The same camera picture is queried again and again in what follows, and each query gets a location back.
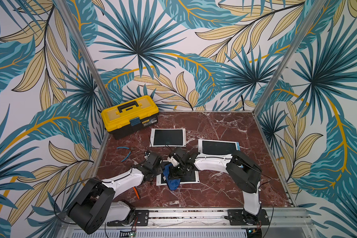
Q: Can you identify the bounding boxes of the blue handled pliers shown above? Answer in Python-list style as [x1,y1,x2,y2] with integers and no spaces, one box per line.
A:
[116,146,133,163]

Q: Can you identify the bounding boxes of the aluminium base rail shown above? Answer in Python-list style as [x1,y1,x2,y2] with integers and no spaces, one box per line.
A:
[56,207,319,238]

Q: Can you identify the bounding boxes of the left aluminium corner post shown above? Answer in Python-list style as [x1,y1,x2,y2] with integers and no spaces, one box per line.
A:
[55,0,113,108]

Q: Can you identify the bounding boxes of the aluminium corner post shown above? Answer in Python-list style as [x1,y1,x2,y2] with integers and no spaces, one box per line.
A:
[253,0,326,117]
[55,0,113,108]

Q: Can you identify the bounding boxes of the right aluminium corner post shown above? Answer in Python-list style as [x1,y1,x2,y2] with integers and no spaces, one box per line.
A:
[253,0,326,117]

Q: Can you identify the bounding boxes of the blue framed drawing tablet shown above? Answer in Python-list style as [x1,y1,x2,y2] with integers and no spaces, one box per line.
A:
[198,139,240,156]

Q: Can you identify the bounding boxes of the blue microfiber cloth black trim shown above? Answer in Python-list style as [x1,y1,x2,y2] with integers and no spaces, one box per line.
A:
[163,164,180,191]

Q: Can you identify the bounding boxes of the yellow black toolbox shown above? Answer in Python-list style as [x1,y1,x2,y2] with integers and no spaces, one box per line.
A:
[101,95,159,140]

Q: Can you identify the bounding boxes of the white drawing tablet rear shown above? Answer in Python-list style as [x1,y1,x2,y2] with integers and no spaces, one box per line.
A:
[150,129,186,147]

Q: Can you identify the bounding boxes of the white drawing tablet front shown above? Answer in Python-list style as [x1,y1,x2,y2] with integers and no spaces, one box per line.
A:
[156,160,200,186]

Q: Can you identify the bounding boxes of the white drawing tablet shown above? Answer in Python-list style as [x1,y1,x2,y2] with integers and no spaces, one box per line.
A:
[156,160,200,186]
[150,129,186,147]

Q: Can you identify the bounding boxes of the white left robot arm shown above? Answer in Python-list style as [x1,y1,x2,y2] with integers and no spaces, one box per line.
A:
[66,151,162,235]

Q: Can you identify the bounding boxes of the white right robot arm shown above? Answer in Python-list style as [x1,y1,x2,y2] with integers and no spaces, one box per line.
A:
[164,148,270,227]

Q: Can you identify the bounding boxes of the orange handled cutter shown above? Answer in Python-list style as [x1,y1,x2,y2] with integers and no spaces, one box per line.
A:
[133,187,140,199]

